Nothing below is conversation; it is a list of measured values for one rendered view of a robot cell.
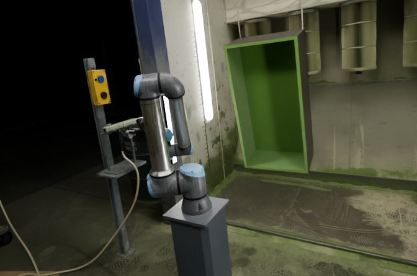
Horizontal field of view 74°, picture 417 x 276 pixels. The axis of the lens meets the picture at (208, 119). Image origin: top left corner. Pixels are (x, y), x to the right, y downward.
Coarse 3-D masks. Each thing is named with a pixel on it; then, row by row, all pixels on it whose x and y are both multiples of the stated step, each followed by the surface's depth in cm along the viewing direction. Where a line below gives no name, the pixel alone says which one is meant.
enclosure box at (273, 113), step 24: (240, 48) 262; (264, 48) 252; (288, 48) 242; (240, 72) 264; (264, 72) 261; (288, 72) 251; (240, 96) 264; (264, 96) 271; (288, 96) 261; (240, 120) 264; (264, 120) 283; (288, 120) 271; (264, 144) 294; (288, 144) 282; (312, 144) 266; (264, 168) 265; (288, 168) 259
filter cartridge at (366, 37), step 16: (352, 0) 280; (368, 0) 275; (352, 16) 283; (368, 16) 279; (352, 32) 287; (368, 32) 282; (352, 48) 290; (368, 48) 284; (352, 64) 292; (368, 64) 287
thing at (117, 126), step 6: (126, 120) 215; (132, 120) 217; (114, 126) 202; (120, 126) 206; (126, 126) 212; (108, 132) 198; (114, 132) 207; (120, 132) 208; (120, 138) 208; (120, 144) 208; (120, 150) 209
